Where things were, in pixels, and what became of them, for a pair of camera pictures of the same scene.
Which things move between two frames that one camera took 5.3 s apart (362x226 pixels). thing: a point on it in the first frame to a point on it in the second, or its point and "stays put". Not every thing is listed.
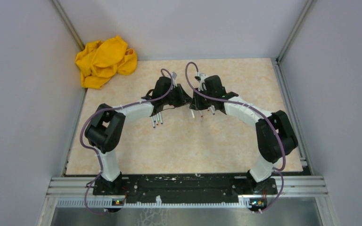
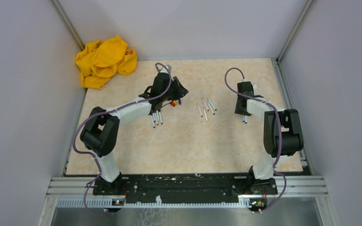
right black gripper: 196,104 to 239,111
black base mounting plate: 183,189 stays put
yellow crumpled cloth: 99,61 stays put
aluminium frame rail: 286,187 stays put
